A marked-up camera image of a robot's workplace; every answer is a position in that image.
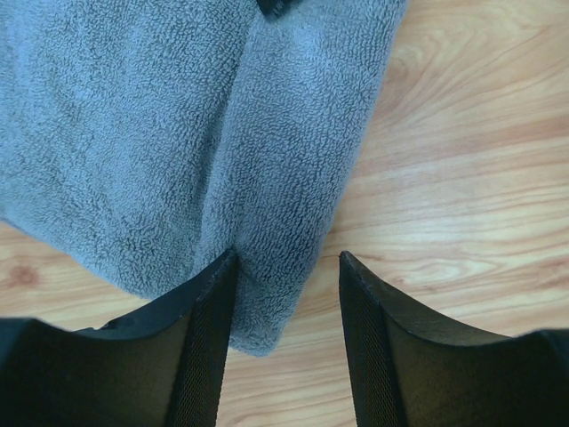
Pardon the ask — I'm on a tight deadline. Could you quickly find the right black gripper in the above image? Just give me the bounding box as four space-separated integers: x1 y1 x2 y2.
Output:
257 0 297 20

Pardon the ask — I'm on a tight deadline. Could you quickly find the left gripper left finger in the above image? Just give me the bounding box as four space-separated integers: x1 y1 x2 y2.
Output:
1 252 236 426

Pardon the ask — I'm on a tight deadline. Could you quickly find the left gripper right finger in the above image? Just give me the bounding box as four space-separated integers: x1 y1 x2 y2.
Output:
339 252 568 426

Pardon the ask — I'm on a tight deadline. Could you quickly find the grey towel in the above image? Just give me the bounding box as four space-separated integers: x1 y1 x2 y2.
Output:
1 1 407 356

